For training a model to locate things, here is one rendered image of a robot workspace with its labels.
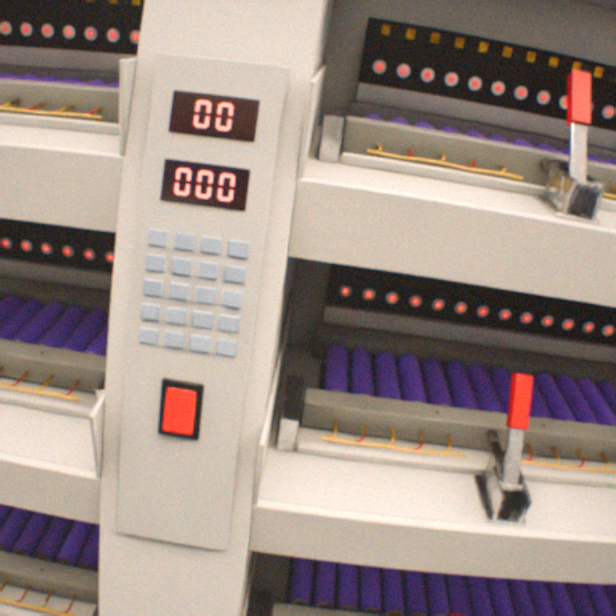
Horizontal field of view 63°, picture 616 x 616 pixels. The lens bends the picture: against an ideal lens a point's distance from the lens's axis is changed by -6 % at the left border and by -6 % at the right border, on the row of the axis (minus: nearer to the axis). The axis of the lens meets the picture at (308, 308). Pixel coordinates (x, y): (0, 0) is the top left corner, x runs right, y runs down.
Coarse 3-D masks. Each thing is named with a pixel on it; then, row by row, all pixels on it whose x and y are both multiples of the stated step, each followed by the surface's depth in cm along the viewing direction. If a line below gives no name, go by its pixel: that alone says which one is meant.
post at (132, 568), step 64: (192, 0) 26; (256, 0) 26; (320, 0) 26; (320, 64) 37; (128, 128) 27; (128, 192) 28; (128, 256) 28; (256, 320) 29; (256, 384) 30; (256, 448) 30; (128, 576) 32; (192, 576) 32
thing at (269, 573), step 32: (256, 576) 46; (288, 576) 46; (320, 576) 45; (352, 576) 45; (384, 576) 46; (416, 576) 46; (448, 576) 46; (480, 576) 46; (256, 608) 40; (288, 608) 41; (320, 608) 41; (352, 608) 42; (384, 608) 43; (416, 608) 43; (448, 608) 43; (480, 608) 43; (512, 608) 44; (544, 608) 44; (576, 608) 44; (608, 608) 44
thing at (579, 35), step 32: (352, 0) 44; (384, 0) 44; (416, 0) 44; (448, 0) 44; (480, 0) 44; (512, 0) 44; (544, 0) 44; (352, 32) 45; (480, 32) 44; (512, 32) 44; (544, 32) 44; (576, 32) 44; (608, 32) 44; (352, 64) 45; (608, 64) 45; (352, 96) 46; (320, 288) 49; (320, 320) 49
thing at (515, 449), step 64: (384, 320) 46; (448, 320) 46; (512, 320) 46; (576, 320) 46; (320, 384) 42; (384, 384) 40; (448, 384) 43; (512, 384) 33; (576, 384) 45; (320, 448) 35; (384, 448) 37; (448, 448) 36; (512, 448) 32; (576, 448) 37; (256, 512) 31; (320, 512) 31; (384, 512) 32; (448, 512) 32; (512, 512) 32; (576, 512) 33; (512, 576) 33; (576, 576) 33
